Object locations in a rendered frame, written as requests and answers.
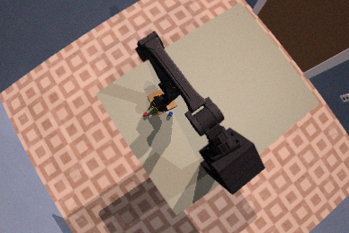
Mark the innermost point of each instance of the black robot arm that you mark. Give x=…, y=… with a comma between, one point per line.
x=173, y=83

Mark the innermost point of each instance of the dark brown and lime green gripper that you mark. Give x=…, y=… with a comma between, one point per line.
x=159, y=109

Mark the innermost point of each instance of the orange mat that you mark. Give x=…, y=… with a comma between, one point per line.
x=159, y=92

